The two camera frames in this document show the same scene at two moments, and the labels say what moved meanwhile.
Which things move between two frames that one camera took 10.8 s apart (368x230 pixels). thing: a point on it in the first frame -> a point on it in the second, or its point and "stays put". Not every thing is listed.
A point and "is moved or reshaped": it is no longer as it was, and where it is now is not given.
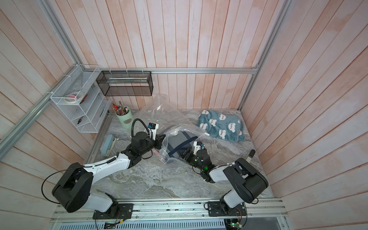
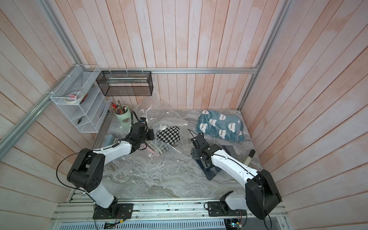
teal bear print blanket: x=229 y=127 stays put
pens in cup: x=119 y=109 stays put
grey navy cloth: x=179 y=141 -> x=209 y=171
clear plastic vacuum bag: x=180 y=132 is moved or reshaped
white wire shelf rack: x=80 y=96 stays put
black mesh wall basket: x=125 y=83 stays put
